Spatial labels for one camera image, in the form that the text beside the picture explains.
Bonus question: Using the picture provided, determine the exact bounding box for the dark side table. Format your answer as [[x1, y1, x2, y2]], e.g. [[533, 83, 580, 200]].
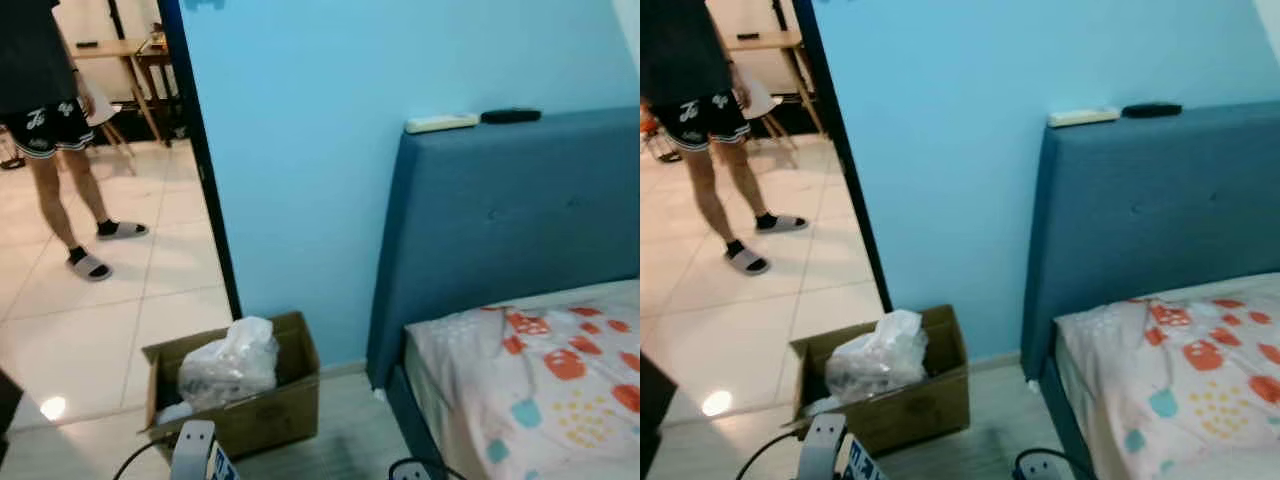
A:
[[135, 45, 186, 141]]

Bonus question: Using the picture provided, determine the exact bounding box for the clear crumpled plastic bag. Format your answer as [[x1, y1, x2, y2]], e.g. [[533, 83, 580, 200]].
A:
[[155, 317, 281, 426], [800, 309, 929, 416]]

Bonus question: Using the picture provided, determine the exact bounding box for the white remote control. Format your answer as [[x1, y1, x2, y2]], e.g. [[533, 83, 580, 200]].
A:
[[1047, 107, 1121, 128], [404, 113, 480, 134]]

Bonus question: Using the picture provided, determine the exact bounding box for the large black panel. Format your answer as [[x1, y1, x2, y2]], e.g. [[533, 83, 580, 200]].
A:
[[0, 368, 23, 466], [640, 350, 679, 480]]

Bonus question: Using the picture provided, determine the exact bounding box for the person in black shorts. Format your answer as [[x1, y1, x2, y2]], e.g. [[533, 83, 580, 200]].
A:
[[0, 0, 131, 266], [640, 0, 791, 261]]

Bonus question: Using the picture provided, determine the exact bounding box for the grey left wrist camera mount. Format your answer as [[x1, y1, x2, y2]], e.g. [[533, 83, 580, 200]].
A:
[[170, 420, 217, 480], [800, 414, 849, 480]]

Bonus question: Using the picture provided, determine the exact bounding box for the brown cardboard box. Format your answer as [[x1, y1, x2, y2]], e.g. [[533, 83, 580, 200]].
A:
[[140, 311, 321, 461], [788, 305, 971, 456]]

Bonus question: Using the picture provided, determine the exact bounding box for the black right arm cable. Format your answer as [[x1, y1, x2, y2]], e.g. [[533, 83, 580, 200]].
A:
[[1013, 448, 1101, 480], [388, 458, 466, 480]]

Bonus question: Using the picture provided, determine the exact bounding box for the black door frame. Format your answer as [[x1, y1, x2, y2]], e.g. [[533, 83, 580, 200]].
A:
[[155, 0, 243, 321], [790, 0, 894, 313]]

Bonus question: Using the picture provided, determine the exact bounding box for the blue fabric bed headboard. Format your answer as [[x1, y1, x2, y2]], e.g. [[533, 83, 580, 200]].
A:
[[1020, 100, 1280, 381], [366, 107, 641, 391]]

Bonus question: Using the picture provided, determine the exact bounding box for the mattress with cream sheet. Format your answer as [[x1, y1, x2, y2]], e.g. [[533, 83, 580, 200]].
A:
[[403, 278, 641, 480], [1055, 270, 1280, 480]]

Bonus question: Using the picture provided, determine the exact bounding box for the pink patterned pillow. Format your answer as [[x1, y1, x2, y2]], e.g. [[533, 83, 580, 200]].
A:
[[1057, 292, 1280, 480], [405, 300, 641, 480]]

